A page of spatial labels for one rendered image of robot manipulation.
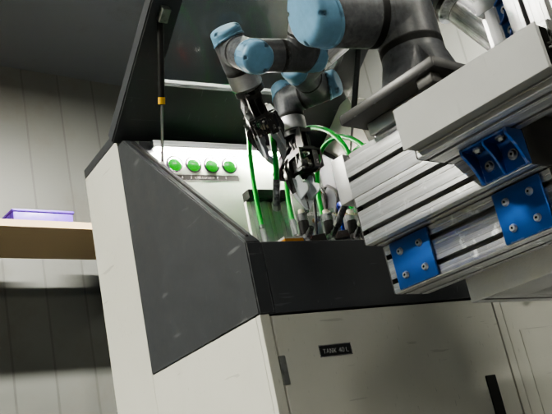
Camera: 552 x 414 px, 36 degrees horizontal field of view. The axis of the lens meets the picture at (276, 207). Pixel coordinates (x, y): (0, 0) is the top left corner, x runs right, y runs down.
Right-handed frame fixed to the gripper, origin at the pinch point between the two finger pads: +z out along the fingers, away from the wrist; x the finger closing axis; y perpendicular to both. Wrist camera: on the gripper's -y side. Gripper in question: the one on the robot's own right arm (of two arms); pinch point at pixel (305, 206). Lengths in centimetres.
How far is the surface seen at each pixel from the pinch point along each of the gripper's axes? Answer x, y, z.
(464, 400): 15, 23, 57
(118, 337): -35, -54, 18
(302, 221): -0.8, -1.9, 3.5
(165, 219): -34.8, -12.3, -1.2
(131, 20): 36, -155, -162
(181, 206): -34.9, -2.8, -0.9
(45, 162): 4, -211, -110
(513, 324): 38, 23, 41
